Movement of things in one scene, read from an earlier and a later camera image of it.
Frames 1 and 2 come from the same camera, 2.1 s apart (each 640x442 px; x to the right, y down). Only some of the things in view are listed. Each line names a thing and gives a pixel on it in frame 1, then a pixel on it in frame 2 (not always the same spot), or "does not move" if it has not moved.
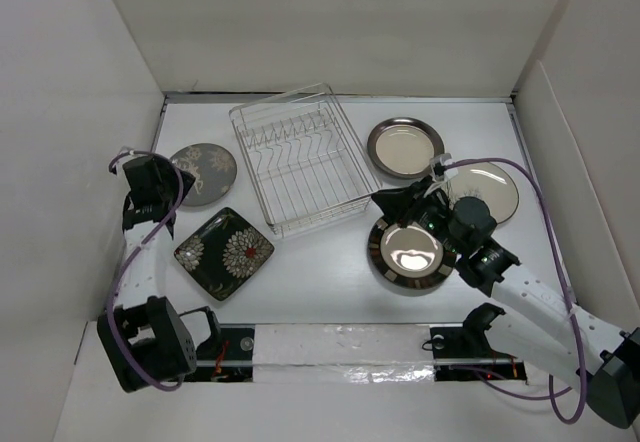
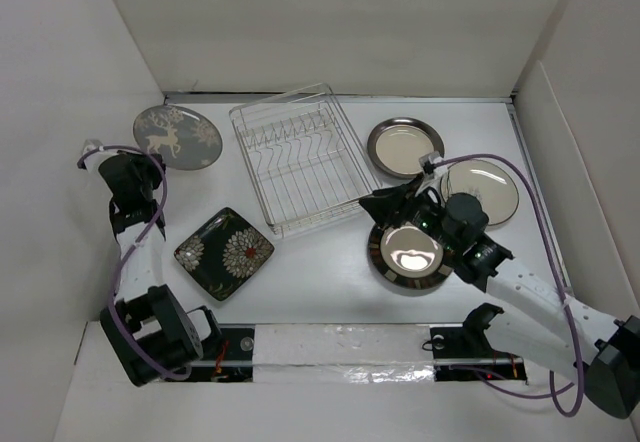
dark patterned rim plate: x=409 y=260 does not move
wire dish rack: x=306 y=163 does not move
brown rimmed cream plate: x=401 y=147 does not move
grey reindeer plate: x=214 y=169 to x=184 y=138
